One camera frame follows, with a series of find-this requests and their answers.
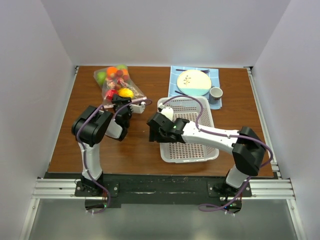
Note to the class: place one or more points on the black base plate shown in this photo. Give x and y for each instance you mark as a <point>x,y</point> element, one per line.
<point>114,190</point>

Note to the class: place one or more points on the cream and blue plate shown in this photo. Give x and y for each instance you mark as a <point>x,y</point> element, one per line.
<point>194,83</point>

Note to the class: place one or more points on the clear zip top bag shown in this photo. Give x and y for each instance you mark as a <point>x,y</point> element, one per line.
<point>122,79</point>

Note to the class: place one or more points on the green fake apple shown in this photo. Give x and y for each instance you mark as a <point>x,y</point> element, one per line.
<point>100,77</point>

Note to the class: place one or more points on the yellow fake lemon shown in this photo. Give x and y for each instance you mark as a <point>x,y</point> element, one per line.
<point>126,93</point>

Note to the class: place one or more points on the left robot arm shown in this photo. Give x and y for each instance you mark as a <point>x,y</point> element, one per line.
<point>89,130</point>

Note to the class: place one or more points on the orange fake fruit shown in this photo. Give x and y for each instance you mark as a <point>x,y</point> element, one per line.
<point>111,71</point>

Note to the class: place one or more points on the white plastic basket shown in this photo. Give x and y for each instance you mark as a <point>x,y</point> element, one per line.
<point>196,110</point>

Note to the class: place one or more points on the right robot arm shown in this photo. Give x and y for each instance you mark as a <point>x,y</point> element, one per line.
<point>244,145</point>

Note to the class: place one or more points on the aluminium frame rail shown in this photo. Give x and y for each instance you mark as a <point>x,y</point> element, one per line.
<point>54,188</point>

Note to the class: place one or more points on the blue checkered cloth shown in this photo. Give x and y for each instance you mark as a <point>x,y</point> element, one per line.
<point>173,89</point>

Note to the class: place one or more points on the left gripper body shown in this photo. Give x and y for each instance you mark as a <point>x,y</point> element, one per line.
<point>124,101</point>

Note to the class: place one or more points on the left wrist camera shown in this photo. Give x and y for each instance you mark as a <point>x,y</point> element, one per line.
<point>137,107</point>

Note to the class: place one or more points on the small white cup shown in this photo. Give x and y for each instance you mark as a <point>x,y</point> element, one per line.
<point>215,94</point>

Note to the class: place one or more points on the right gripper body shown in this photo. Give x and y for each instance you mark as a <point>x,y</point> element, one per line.
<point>158,136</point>

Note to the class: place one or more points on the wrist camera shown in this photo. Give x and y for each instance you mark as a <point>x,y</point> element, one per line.
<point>137,107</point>
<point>168,112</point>

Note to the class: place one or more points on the red fake apple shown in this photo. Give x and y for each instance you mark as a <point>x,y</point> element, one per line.
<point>110,93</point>

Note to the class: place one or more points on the purple plastic fork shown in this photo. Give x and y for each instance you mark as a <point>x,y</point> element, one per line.
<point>206,71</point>

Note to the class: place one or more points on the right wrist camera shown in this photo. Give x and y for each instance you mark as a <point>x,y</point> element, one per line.
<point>168,112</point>

